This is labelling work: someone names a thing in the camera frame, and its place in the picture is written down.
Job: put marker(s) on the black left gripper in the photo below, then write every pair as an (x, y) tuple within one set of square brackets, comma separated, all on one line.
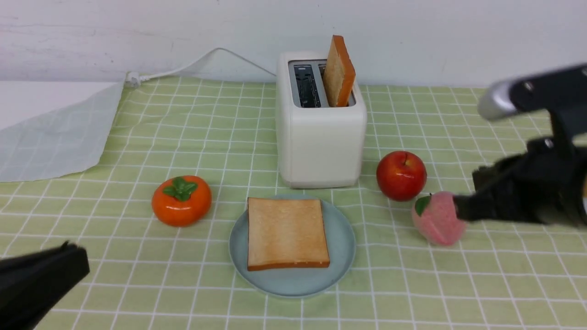
[(32, 284)]

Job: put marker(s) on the white toaster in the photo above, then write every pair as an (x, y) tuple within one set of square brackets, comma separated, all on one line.
[(321, 146)]

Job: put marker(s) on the orange persimmon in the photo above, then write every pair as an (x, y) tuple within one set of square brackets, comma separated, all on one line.
[(181, 201)]

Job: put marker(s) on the red apple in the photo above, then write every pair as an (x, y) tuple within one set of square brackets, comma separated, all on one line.
[(401, 175)]

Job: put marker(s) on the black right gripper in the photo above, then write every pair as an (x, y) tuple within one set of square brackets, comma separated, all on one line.
[(536, 187)]

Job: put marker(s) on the toast slice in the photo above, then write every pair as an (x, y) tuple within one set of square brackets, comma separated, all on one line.
[(286, 233), (339, 74)]

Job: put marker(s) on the green checkered tablecloth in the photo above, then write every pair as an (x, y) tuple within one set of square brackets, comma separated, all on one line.
[(146, 275)]

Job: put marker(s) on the pink peach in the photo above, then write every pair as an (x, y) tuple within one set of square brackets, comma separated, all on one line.
[(435, 218)]

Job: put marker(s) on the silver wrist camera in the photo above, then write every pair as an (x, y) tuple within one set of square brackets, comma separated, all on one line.
[(554, 90)]

